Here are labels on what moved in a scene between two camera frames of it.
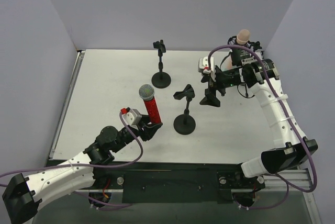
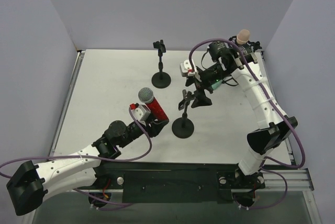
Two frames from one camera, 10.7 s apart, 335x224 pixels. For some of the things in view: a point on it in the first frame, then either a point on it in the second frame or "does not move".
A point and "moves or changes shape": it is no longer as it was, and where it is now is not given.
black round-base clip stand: [185, 124] moves or changes shape
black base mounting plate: [173, 181] does not move
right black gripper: [212, 85] -> [197, 85]
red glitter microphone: [146, 92] moves or changes shape
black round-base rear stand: [160, 80] does not move
